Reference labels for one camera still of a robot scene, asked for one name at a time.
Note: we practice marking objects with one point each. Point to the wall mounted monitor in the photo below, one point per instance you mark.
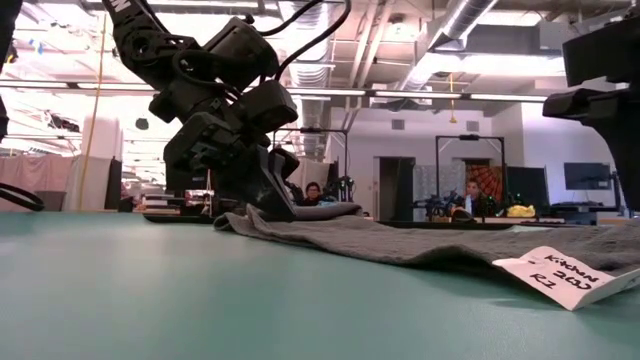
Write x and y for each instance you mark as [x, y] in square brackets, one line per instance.
[587, 176]

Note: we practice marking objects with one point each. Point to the white pillar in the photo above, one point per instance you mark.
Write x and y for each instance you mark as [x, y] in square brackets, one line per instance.
[110, 145]

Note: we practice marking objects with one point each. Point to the pink curtain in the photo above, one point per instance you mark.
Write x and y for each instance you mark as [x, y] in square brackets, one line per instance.
[30, 175]

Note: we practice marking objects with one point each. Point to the black metal camera frame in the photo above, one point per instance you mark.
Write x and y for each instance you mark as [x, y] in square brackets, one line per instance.
[437, 170]
[310, 130]

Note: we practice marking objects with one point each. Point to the yellow bag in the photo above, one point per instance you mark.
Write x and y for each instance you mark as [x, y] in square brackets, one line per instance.
[520, 211]

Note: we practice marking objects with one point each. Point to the corrugated silver duct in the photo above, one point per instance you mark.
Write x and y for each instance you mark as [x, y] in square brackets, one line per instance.
[312, 110]

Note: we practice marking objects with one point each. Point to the smooth silver duct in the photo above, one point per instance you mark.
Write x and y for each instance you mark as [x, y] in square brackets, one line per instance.
[450, 30]

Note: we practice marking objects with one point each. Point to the grey towel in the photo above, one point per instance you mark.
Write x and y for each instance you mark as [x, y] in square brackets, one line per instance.
[400, 245]

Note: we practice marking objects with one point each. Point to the orange patterned wall hanging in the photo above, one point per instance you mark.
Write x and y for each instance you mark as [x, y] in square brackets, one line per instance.
[492, 180]

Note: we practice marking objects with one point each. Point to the black partition panel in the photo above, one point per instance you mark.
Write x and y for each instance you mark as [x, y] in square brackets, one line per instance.
[114, 185]

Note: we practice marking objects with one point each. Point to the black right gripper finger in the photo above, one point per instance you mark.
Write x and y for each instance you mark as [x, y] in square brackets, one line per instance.
[620, 130]

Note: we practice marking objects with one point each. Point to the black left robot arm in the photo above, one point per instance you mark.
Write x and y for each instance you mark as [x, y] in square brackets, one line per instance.
[145, 45]

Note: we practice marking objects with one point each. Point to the black ceiling speaker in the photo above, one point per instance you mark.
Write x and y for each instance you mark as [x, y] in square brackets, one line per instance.
[142, 124]

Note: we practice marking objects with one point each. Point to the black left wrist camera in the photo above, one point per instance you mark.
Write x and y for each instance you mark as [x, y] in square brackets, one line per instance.
[245, 50]

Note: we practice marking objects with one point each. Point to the white handwritten paper label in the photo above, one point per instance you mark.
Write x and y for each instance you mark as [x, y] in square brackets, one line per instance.
[560, 277]

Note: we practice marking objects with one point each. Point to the person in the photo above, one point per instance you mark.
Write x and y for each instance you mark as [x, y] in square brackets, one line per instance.
[472, 197]
[312, 192]

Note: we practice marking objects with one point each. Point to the black monitor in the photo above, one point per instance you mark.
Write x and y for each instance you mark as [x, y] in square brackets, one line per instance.
[527, 185]

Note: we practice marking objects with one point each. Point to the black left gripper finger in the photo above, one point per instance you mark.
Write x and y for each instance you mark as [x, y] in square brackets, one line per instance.
[250, 190]
[286, 162]

